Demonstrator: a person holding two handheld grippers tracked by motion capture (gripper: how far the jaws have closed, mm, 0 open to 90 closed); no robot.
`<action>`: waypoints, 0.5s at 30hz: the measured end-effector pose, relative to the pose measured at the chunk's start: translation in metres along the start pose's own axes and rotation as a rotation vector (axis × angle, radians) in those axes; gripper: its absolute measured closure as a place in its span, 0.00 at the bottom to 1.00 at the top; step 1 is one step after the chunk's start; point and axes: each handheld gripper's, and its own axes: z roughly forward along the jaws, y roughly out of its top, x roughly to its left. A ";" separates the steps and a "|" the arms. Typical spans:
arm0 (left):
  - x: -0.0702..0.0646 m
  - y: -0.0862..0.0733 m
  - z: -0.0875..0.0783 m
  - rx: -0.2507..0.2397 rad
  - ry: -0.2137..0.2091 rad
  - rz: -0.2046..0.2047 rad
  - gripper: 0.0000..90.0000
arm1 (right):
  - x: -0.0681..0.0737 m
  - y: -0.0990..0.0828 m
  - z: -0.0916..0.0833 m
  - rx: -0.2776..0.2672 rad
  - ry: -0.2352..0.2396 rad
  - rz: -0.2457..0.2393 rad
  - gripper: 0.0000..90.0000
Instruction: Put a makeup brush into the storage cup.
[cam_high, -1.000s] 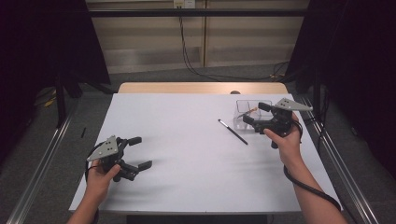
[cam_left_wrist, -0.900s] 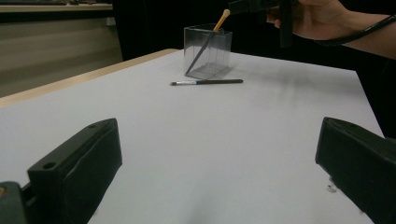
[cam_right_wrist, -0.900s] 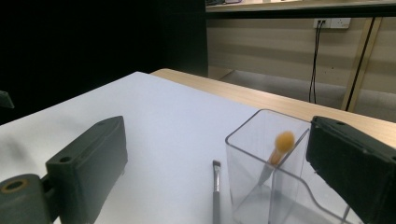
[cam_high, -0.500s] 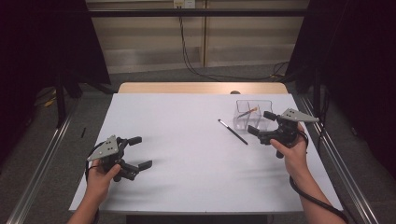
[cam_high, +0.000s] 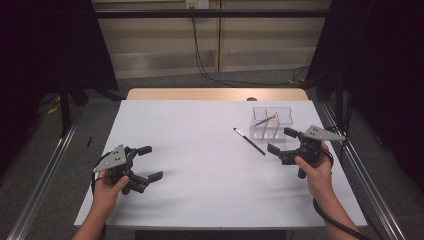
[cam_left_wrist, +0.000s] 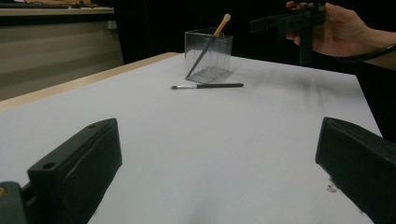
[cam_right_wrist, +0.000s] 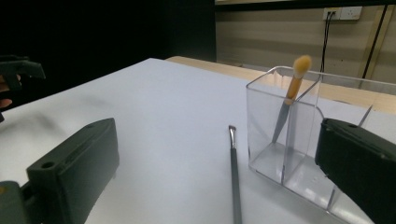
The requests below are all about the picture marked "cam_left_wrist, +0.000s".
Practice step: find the clear plastic divided container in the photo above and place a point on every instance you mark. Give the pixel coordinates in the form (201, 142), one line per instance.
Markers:
(208, 59)

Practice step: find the orange-tipped makeup brush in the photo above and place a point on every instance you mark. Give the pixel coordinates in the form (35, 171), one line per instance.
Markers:
(214, 39)

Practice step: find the black makeup brush silver ferrule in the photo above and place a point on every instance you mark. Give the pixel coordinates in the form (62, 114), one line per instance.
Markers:
(211, 85)

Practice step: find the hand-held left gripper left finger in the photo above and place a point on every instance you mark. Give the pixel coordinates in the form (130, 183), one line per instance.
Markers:
(77, 174)

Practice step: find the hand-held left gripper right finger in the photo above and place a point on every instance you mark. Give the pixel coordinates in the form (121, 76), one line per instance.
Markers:
(358, 161)

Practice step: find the white wall outlet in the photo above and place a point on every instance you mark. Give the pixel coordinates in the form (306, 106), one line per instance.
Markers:
(112, 25)

